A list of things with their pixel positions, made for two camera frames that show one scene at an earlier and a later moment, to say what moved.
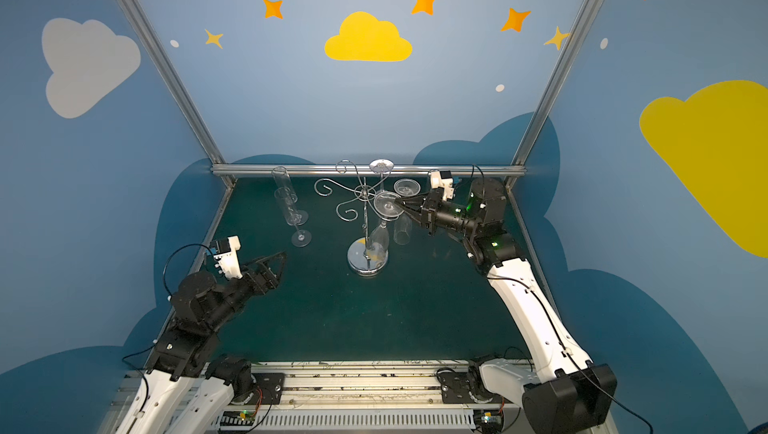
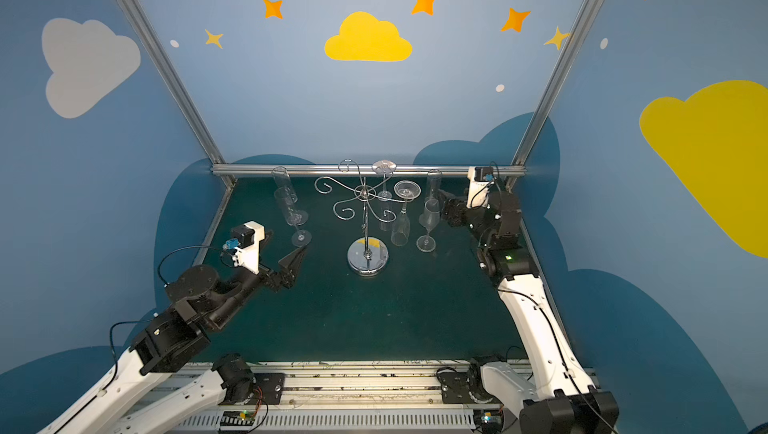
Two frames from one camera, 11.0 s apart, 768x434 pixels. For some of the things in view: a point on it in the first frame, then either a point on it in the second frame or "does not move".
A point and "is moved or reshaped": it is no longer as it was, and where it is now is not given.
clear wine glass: [404, 223] does not move
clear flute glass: [381, 166] does not move
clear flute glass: [288, 198] does not move
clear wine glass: [387, 205] is moved or reshaped
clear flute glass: [286, 199] does not move
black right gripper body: [429, 214] -> [462, 211]
